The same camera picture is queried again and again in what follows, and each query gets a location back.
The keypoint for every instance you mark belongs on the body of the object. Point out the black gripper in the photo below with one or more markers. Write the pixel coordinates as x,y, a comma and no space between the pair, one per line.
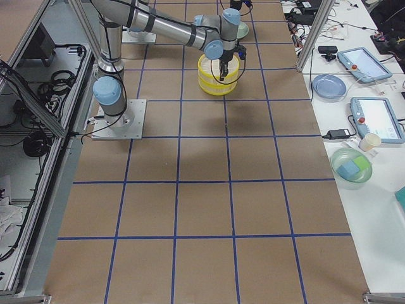
226,56
235,4

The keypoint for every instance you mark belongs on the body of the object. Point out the yellow rimmed steamer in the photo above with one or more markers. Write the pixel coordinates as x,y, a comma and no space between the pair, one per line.
209,70

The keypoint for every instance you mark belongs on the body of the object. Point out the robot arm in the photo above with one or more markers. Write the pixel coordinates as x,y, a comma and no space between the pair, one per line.
242,14
214,35

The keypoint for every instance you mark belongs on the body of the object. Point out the light green plate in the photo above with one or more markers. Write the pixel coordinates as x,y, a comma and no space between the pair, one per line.
243,30

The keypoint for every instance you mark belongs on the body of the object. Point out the black webcam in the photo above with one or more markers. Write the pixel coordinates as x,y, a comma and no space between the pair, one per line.
328,52

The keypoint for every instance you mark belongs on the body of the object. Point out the blue plate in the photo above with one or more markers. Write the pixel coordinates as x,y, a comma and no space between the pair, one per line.
329,87

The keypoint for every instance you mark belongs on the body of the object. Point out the black power brick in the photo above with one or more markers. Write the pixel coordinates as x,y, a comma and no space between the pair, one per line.
338,134

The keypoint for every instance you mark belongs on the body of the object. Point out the upper teach pendant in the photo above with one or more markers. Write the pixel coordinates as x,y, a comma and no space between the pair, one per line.
363,65

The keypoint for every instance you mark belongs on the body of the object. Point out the teach pendant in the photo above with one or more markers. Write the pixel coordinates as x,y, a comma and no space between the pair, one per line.
363,65
376,116

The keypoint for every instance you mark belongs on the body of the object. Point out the lower teach pendant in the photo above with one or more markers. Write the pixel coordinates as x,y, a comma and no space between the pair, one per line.
376,116

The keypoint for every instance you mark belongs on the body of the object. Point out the green plate with blocks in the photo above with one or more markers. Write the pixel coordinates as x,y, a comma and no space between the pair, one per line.
351,165

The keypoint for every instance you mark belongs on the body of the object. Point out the paper cup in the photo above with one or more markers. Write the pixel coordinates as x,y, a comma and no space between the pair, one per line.
369,141

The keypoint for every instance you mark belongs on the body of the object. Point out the white crumpled cloth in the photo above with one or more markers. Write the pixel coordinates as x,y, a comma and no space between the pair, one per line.
11,217

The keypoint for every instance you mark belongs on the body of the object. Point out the aluminium frame post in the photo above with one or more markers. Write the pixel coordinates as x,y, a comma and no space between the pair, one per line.
319,21

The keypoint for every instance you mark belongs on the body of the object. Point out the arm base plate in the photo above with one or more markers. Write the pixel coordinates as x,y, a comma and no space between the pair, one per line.
129,126
129,37

